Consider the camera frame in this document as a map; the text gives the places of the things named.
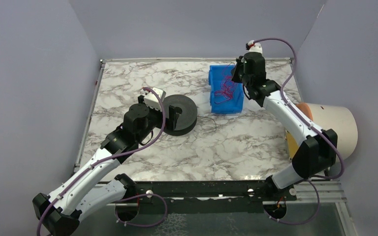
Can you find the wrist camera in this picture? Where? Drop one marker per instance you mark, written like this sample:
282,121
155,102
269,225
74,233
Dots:
253,46
150,98

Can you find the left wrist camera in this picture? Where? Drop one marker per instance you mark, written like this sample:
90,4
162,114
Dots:
150,98

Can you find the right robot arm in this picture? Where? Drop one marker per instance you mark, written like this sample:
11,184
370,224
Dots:
316,146

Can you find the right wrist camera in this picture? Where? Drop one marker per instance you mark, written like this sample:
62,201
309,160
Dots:
253,46

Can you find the black round spool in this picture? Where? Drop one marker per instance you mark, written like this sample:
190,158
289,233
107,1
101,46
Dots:
188,119

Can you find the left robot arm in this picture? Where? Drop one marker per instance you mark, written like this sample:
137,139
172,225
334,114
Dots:
62,210

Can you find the blue plastic bin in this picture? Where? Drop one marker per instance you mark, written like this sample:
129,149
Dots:
226,97

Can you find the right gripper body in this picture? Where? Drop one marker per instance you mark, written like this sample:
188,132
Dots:
238,73

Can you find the white cylinder with orange lid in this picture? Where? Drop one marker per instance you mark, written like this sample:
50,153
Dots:
340,119

